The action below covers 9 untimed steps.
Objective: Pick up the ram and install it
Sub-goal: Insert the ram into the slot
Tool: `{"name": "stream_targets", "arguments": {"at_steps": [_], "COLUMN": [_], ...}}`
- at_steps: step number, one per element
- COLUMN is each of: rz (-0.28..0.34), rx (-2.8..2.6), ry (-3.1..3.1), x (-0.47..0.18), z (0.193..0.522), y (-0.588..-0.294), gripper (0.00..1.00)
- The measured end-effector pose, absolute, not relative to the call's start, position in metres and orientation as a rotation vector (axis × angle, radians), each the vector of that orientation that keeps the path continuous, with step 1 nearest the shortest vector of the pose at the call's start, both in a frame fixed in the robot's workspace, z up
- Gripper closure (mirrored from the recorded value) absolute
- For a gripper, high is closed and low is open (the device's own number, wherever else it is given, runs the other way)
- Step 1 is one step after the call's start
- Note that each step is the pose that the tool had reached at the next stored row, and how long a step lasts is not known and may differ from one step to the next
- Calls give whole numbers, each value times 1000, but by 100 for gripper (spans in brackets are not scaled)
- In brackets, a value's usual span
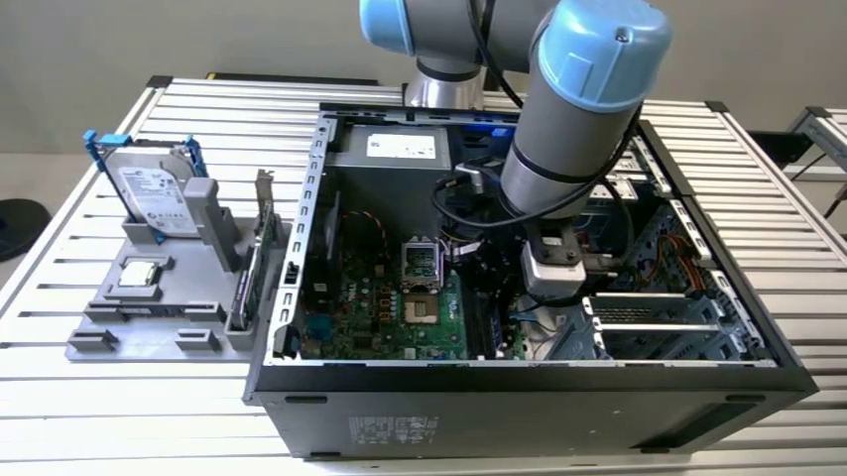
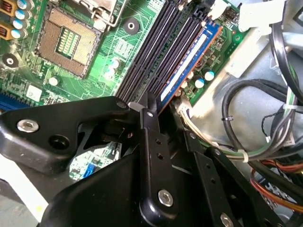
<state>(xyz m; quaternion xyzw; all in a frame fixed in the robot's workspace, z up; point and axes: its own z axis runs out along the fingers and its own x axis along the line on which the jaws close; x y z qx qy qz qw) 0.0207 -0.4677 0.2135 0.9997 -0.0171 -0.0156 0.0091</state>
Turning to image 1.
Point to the graphics card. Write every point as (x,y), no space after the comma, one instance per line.
(248,297)

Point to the black PC case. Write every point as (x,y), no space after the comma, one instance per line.
(463,421)

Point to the grey power supply unit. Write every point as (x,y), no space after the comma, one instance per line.
(389,188)

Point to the black RAM slot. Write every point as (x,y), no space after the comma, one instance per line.
(485,337)
(469,332)
(477,332)

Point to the silver CPU chip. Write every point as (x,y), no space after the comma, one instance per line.
(139,273)

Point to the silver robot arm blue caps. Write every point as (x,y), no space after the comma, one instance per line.
(562,149)

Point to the metal slat side table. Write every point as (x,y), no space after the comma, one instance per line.
(820,124)

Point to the metal disk bay cage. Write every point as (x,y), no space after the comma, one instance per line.
(619,196)

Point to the black round object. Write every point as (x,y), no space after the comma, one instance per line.
(20,223)

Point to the silver slatted disk bay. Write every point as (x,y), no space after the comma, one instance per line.
(662,302)

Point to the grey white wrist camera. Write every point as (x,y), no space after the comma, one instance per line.
(552,277)

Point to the hard disk in blue carrier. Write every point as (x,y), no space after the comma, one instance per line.
(145,188)

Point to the grey parts rack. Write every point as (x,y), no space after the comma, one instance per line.
(185,277)

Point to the green motherboard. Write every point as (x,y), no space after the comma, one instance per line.
(371,342)

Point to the CPU socket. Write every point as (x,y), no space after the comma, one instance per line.
(423,310)

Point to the black flat bar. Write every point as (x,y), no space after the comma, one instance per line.
(291,78)

